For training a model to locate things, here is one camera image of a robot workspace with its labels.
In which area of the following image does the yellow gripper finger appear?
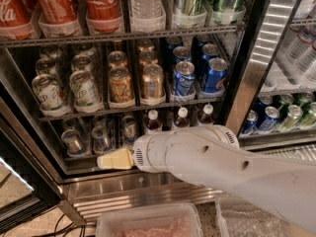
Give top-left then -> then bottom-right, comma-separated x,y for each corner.
97,147 -> 133,170

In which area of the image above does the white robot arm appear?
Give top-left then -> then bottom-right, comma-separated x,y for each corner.
97,125 -> 316,233

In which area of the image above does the gold can front left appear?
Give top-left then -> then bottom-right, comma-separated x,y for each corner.
109,66 -> 135,109

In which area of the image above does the gold can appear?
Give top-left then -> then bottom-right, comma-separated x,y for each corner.
141,64 -> 164,100
109,66 -> 135,109

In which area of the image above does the green white can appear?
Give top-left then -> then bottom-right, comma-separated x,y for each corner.
70,70 -> 103,113
32,74 -> 69,117

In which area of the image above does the gold can front right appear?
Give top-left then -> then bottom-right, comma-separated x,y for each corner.
141,64 -> 164,100

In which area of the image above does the green white can front left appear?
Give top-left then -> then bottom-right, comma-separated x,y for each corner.
32,74 -> 69,117

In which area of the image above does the blue pepsi can front left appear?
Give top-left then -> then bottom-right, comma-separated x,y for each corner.
171,61 -> 196,100

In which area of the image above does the blue pepsi can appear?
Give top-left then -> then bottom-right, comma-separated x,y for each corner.
200,57 -> 228,93
171,61 -> 196,100

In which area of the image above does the blue pepsi can front right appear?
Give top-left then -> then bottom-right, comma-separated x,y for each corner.
200,57 -> 228,93

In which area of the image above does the blue can right fridge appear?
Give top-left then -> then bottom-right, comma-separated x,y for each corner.
241,110 -> 258,135

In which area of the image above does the red coca-cola can right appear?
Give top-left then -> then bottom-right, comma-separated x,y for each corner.
85,0 -> 122,33

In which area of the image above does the red coca-cola can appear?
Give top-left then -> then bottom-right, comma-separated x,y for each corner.
37,0 -> 82,39
85,0 -> 122,33
0,0 -> 35,40

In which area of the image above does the silver green can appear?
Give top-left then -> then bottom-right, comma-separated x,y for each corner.
172,0 -> 205,29

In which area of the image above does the red coca-cola can middle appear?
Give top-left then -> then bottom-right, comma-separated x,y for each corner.
37,0 -> 82,39

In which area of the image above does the red coca-cola can left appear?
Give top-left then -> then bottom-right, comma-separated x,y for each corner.
0,0 -> 35,40

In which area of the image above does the green can top right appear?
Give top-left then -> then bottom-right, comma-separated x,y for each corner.
213,0 -> 244,25

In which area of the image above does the green can right fridge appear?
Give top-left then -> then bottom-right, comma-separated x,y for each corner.
298,102 -> 316,129

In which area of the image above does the brown tea bottle left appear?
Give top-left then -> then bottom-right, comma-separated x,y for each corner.
144,110 -> 162,134

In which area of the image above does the brown tea bottle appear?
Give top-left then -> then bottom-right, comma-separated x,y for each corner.
144,110 -> 162,134
173,107 -> 190,129
197,104 -> 213,124

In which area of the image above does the brown tea bottle middle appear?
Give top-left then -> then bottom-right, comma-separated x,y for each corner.
173,107 -> 190,129

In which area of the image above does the clear plastic bin left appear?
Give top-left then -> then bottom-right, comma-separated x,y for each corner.
96,202 -> 203,237

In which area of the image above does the clear plastic bin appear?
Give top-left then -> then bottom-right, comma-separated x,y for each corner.
96,202 -> 203,237
215,197 -> 290,237

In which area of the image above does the brown tea bottle right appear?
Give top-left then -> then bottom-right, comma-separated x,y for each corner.
197,104 -> 213,124

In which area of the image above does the clear plastic bin right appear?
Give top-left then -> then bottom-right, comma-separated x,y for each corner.
215,197 -> 290,237

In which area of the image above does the clear water bottle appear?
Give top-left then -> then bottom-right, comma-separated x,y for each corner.
129,0 -> 165,33

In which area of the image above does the black cable on floor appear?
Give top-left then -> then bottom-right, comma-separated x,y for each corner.
31,213 -> 97,237

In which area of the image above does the upper wire fridge shelf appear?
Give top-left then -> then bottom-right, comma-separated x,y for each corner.
0,23 -> 246,48

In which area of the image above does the steel fridge door frame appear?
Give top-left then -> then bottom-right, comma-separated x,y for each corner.
221,0 -> 301,133

